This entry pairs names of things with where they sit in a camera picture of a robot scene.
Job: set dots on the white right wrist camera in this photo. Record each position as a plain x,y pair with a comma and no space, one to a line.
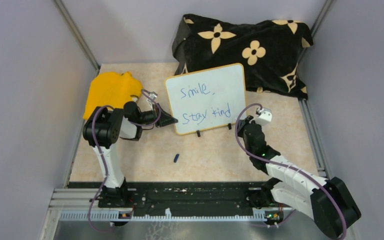
264,116

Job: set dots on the blue marker cap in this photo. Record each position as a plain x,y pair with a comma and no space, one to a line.
176,158

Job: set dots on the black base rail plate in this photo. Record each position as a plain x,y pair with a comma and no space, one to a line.
190,199

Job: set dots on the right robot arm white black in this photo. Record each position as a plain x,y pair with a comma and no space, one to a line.
328,202

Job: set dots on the yellow framed whiteboard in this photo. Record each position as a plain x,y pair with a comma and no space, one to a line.
206,99

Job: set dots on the white perforated cable tray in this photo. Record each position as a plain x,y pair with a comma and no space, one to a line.
115,215

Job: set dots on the black floral blanket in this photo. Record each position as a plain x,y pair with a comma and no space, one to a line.
269,51

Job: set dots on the yellow cloth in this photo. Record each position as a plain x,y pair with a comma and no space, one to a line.
111,88

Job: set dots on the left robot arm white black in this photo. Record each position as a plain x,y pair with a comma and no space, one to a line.
107,125

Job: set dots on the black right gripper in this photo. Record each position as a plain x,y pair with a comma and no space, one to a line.
242,123

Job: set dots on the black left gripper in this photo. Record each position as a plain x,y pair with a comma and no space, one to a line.
165,119

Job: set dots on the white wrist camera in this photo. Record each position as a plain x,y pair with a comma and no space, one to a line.
264,116
151,97

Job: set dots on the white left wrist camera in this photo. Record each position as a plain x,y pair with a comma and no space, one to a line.
151,97

